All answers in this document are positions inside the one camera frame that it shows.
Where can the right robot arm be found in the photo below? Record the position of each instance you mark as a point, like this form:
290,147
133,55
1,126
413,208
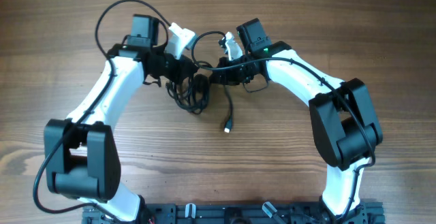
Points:
344,124

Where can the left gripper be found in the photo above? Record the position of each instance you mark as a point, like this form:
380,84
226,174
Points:
184,67

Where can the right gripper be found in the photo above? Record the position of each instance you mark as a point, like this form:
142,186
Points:
227,77

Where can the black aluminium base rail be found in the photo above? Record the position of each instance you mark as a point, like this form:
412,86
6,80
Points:
297,212

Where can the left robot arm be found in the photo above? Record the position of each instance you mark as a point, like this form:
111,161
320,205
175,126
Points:
82,161

